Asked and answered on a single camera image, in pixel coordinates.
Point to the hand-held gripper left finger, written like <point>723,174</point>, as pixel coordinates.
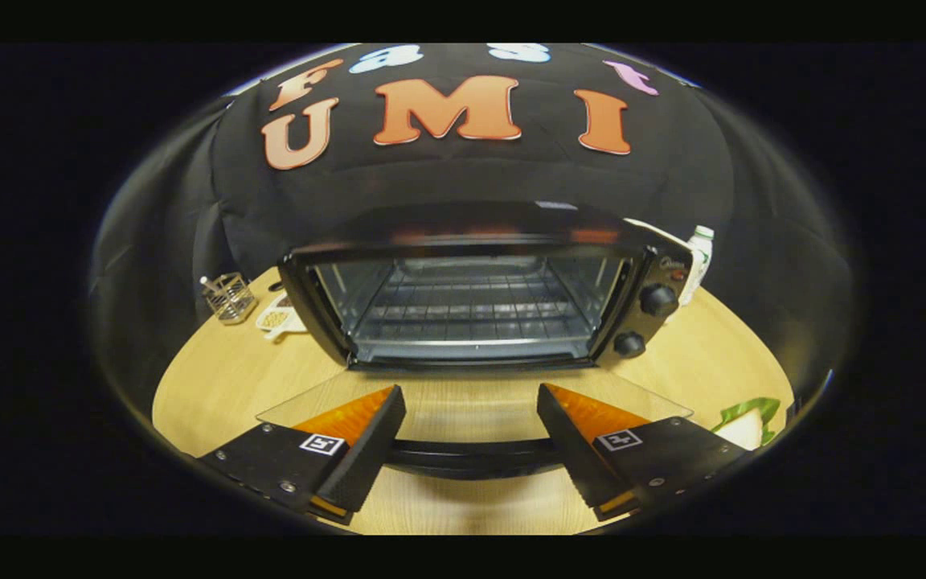
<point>366,458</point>

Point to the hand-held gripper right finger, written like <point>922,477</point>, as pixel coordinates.
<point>579,458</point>

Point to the black toaster oven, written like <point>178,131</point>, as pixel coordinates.
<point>648,330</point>

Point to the lettuce sandwich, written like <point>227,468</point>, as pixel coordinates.
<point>748,418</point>

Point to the white pop-up toaster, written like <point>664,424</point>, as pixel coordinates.
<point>656,231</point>

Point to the white divided grain dish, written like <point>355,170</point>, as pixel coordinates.
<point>274,320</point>

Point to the white bottle green label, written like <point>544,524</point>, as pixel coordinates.
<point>702,257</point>

